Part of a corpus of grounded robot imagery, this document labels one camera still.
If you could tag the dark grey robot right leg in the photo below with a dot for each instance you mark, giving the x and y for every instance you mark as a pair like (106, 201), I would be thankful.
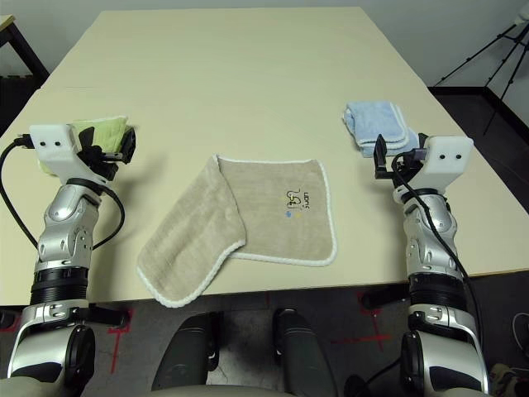
(301, 351)

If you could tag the black foam floor mat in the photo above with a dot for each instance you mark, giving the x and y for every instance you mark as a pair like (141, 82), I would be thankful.
(16, 103)

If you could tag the folded light blue towel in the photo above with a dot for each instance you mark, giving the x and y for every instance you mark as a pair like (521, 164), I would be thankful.
(372, 120)

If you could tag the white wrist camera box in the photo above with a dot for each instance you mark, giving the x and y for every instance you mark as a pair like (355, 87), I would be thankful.
(446, 157)
(53, 144)

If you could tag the folded green towel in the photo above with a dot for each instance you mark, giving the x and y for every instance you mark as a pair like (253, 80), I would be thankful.
(107, 132)

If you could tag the black table foot bar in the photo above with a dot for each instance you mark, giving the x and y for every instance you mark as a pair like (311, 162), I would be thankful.
(384, 297)
(103, 316)

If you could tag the black framed side table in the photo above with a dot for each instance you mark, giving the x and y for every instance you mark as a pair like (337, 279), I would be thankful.
(16, 37)

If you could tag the red floor tape T mark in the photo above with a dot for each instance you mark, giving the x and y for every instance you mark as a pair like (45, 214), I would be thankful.
(117, 339)

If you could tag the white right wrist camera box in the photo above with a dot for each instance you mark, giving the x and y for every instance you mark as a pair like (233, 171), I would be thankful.
(446, 157)

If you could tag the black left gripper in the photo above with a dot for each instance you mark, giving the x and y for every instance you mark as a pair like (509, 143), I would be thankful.
(99, 161)

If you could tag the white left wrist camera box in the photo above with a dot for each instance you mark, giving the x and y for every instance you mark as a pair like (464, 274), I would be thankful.
(53, 144)

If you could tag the camouflage patterned shoe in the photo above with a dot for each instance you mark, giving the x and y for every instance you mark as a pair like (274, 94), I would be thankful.
(508, 380)

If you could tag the beige towel with white trim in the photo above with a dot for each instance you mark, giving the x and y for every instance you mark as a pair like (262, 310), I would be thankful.
(268, 215)

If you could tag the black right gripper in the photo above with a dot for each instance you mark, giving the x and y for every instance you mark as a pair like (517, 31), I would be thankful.
(407, 169)

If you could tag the dark grey robot leg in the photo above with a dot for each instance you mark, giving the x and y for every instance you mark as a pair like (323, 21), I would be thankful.
(301, 351)
(186, 351)

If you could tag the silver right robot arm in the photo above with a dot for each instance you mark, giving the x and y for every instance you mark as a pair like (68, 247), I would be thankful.
(430, 240)

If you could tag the black low platform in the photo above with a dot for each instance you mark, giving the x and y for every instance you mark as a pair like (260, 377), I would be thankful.
(475, 103)

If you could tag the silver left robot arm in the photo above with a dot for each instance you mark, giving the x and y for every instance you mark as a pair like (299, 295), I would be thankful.
(62, 215)

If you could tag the black tripod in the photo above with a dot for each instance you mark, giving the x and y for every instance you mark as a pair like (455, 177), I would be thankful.
(496, 45)

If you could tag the dark grey robot left leg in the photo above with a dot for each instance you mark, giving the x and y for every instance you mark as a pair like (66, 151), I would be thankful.
(186, 351)

